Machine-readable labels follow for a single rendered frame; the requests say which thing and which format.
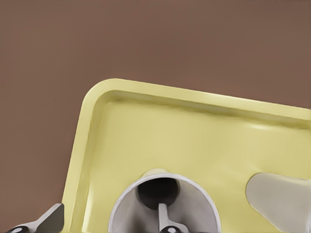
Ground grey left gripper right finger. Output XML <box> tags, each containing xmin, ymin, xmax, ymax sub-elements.
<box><xmin>158</xmin><ymin>203</ymin><xmax>189</xmax><ymax>233</ymax></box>

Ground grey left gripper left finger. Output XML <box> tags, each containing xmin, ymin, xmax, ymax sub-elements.
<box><xmin>5</xmin><ymin>203</ymin><xmax>65</xmax><ymax>233</ymax></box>

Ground white IKEA cup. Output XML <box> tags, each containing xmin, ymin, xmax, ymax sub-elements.
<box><xmin>108</xmin><ymin>168</ymin><xmax>221</xmax><ymax>233</ymax></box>
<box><xmin>245</xmin><ymin>172</ymin><xmax>311</xmax><ymax>233</ymax></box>

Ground yellow plastic tray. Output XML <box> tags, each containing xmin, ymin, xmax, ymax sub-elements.
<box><xmin>59</xmin><ymin>78</ymin><xmax>311</xmax><ymax>233</ymax></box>

